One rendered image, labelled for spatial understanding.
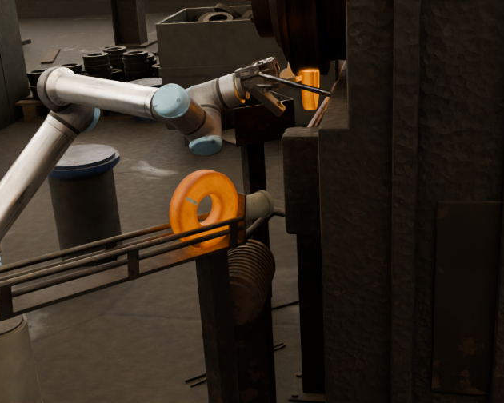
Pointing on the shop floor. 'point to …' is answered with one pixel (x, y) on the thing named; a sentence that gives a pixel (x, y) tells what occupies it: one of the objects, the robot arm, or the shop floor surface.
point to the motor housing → (253, 321)
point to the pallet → (122, 70)
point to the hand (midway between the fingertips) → (310, 73)
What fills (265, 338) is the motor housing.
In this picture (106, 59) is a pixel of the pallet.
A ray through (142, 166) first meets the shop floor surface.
